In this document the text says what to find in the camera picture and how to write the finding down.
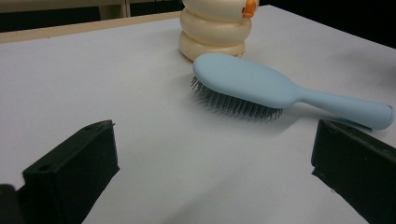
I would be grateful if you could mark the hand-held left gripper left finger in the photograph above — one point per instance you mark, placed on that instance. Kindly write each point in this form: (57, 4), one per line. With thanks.
(68, 174)

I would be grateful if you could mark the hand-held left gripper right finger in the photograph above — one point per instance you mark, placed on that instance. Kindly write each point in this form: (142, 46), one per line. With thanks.
(358, 168)

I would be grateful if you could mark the light blue hairbrush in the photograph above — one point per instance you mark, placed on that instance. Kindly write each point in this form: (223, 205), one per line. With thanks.
(243, 81)

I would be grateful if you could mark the cream ribbed holder cup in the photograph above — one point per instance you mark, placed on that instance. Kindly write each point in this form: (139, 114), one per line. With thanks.
(211, 34)

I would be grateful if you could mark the white table cover sheet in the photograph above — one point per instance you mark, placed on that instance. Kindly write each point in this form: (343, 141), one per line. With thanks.
(124, 93)

